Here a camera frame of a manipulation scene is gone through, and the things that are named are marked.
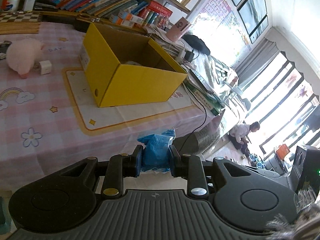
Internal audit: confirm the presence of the blue cloth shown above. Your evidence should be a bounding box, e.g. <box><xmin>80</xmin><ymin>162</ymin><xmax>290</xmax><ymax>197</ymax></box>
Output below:
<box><xmin>137</xmin><ymin>128</ymin><xmax>176</xmax><ymax>173</ymax></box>

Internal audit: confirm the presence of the white charger cube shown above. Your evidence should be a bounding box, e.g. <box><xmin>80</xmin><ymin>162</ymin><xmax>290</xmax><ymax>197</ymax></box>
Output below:
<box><xmin>39</xmin><ymin>60</ymin><xmax>52</xmax><ymax>75</ymax></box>

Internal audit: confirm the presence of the pink plush pig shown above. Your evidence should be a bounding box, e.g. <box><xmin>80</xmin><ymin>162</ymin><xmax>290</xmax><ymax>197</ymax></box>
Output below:
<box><xmin>6</xmin><ymin>38</ymin><xmax>44</xmax><ymax>79</ymax></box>

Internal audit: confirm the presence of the grey toy truck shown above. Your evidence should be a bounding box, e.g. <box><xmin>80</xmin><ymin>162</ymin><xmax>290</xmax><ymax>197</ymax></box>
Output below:
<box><xmin>0</xmin><ymin>41</ymin><xmax>12</xmax><ymax>60</ymax></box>

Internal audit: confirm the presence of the pink checkered tablecloth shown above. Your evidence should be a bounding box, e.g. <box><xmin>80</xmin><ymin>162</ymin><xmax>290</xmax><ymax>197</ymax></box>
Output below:
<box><xmin>1</xmin><ymin>22</ymin><xmax>221</xmax><ymax>191</ymax></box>

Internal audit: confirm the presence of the yellow cardboard box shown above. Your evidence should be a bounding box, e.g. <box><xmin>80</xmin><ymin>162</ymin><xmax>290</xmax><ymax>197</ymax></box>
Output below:
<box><xmin>79</xmin><ymin>23</ymin><xmax>188</xmax><ymax>107</ymax></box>

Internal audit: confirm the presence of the black power adapter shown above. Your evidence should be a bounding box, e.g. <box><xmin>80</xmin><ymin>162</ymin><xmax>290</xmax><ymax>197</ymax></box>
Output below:
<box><xmin>184</xmin><ymin>51</ymin><xmax>194</xmax><ymax>62</ymax></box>

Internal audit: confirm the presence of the black cap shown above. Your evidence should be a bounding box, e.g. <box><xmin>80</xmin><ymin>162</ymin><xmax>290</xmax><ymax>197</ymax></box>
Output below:
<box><xmin>182</xmin><ymin>34</ymin><xmax>210</xmax><ymax>55</ymax></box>

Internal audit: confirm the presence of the pink cup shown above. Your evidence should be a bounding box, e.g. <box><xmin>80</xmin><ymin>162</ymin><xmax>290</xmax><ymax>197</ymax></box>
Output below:
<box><xmin>166</xmin><ymin>17</ymin><xmax>191</xmax><ymax>42</ymax></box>

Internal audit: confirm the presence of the dark wooden small box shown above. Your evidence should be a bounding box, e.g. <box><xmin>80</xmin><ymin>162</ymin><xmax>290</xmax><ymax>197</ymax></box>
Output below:
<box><xmin>73</xmin><ymin>15</ymin><xmax>101</xmax><ymax>33</ymax></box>

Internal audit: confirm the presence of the orange white medicine box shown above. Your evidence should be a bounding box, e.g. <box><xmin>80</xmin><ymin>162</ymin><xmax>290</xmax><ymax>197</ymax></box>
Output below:
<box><xmin>118</xmin><ymin>10</ymin><xmax>144</xmax><ymax>24</ymax></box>

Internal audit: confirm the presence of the wooden chess board box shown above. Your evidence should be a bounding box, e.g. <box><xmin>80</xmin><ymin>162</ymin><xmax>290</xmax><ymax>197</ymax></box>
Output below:
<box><xmin>0</xmin><ymin>11</ymin><xmax>42</xmax><ymax>35</ymax></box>

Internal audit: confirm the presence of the black stapler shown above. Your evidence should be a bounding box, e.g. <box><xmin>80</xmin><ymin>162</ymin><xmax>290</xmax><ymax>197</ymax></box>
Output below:
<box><xmin>33</xmin><ymin>0</ymin><xmax>58</xmax><ymax>11</ymax></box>

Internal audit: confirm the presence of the white green jar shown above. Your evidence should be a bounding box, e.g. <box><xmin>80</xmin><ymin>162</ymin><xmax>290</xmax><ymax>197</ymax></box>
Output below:
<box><xmin>4</xmin><ymin>0</ymin><xmax>20</xmax><ymax>12</ymax></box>

